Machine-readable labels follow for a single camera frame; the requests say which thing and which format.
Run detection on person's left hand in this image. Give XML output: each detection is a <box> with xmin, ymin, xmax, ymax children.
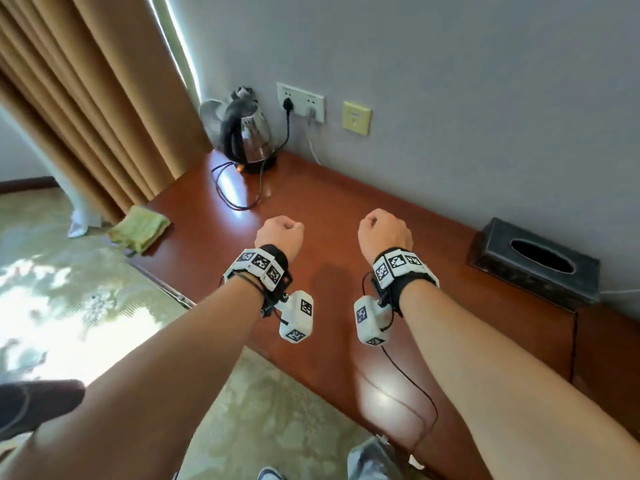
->
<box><xmin>253</xmin><ymin>215</ymin><xmax>305</xmax><ymax>265</ymax></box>

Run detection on person's right hand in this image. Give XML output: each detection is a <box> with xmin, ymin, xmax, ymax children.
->
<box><xmin>357</xmin><ymin>208</ymin><xmax>415</xmax><ymax>265</ymax></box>

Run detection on steel electric kettle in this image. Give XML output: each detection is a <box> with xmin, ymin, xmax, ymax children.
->
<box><xmin>219</xmin><ymin>97</ymin><xmax>275</xmax><ymax>168</ymax></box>

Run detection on black kettle base with cord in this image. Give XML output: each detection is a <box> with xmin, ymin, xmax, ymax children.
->
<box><xmin>211</xmin><ymin>97</ymin><xmax>293</xmax><ymax>211</ymax></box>

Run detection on black tissue box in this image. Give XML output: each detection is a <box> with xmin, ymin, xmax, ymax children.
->
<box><xmin>467</xmin><ymin>217</ymin><xmax>602</xmax><ymax>313</ymax></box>

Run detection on yellow cleaning cloth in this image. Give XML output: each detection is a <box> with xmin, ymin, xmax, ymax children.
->
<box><xmin>107</xmin><ymin>204</ymin><xmax>172</xmax><ymax>255</ymax></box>

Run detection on person's right forearm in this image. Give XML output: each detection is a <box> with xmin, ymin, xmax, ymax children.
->
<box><xmin>399</xmin><ymin>282</ymin><xmax>640</xmax><ymax>480</ymax></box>

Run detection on person's left forearm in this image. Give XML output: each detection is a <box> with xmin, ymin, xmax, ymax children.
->
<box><xmin>0</xmin><ymin>279</ymin><xmax>266</xmax><ymax>480</ymax></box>

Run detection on red-brown wooden table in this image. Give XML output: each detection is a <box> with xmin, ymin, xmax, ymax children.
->
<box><xmin>127</xmin><ymin>148</ymin><xmax>579</xmax><ymax>480</ymax></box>

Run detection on white cone lamp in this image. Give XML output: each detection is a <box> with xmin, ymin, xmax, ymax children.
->
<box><xmin>198</xmin><ymin>86</ymin><xmax>256</xmax><ymax>145</ymax></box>

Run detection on white sheer curtain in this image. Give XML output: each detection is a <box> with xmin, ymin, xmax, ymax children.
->
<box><xmin>0</xmin><ymin>107</ymin><xmax>103</xmax><ymax>239</ymax></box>

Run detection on light grey trousers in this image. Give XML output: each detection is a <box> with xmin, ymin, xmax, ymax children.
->
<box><xmin>346</xmin><ymin>436</ymin><xmax>416</xmax><ymax>480</ymax></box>

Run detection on tan curtain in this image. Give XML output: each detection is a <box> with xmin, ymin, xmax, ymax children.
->
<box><xmin>0</xmin><ymin>0</ymin><xmax>213</xmax><ymax>225</ymax></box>

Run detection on dark wooden baseboard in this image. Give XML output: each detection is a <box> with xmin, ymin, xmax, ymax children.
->
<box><xmin>0</xmin><ymin>176</ymin><xmax>60</xmax><ymax>195</ymax></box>

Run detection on low wooden television stand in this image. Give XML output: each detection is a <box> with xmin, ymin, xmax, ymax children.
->
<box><xmin>569</xmin><ymin>302</ymin><xmax>640</xmax><ymax>443</ymax></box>

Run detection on black grey sleeve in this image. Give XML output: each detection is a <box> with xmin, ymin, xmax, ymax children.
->
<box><xmin>0</xmin><ymin>379</ymin><xmax>87</xmax><ymax>441</ymax></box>

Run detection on left wrist marker strap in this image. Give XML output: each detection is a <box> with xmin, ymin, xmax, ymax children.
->
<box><xmin>222</xmin><ymin>244</ymin><xmax>293</xmax><ymax>318</ymax></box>

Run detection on wrist marker strap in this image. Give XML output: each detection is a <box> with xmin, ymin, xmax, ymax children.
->
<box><xmin>369</xmin><ymin>247</ymin><xmax>441</xmax><ymax>318</ymax></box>
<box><xmin>222</xmin><ymin>244</ymin><xmax>293</xmax><ymax>318</ymax></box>

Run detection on right wrist marker strap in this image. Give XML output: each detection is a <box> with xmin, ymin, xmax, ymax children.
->
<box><xmin>369</xmin><ymin>247</ymin><xmax>441</xmax><ymax>318</ymax></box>

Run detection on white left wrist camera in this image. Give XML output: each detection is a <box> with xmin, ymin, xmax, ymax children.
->
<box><xmin>273</xmin><ymin>290</ymin><xmax>315</xmax><ymax>344</ymax></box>

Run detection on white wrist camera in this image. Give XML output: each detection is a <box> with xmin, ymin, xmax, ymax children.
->
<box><xmin>273</xmin><ymin>290</ymin><xmax>315</xmax><ymax>344</ymax></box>
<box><xmin>353</xmin><ymin>295</ymin><xmax>396</xmax><ymax>347</ymax></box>

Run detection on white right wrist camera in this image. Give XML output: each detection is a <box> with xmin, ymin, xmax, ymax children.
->
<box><xmin>353</xmin><ymin>295</ymin><xmax>396</xmax><ymax>347</ymax></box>

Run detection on yellow wall plate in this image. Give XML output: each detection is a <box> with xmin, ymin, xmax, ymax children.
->
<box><xmin>342</xmin><ymin>100</ymin><xmax>373</xmax><ymax>137</ymax></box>

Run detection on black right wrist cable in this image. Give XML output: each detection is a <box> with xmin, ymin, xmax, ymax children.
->
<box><xmin>379</xmin><ymin>344</ymin><xmax>440</xmax><ymax>471</ymax></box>

